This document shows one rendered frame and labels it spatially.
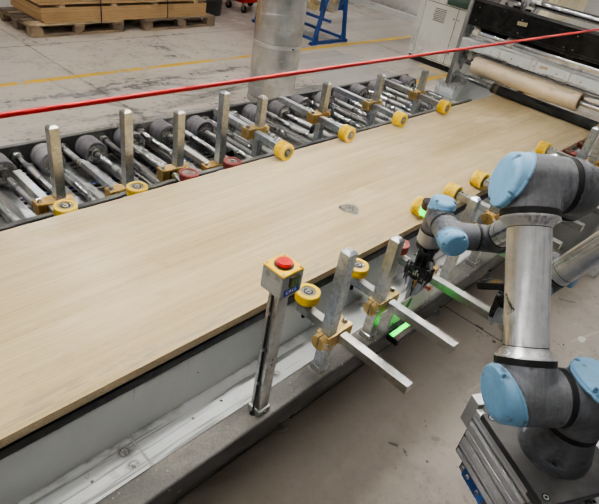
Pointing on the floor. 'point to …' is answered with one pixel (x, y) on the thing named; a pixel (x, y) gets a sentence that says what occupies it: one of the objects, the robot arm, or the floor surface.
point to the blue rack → (328, 22)
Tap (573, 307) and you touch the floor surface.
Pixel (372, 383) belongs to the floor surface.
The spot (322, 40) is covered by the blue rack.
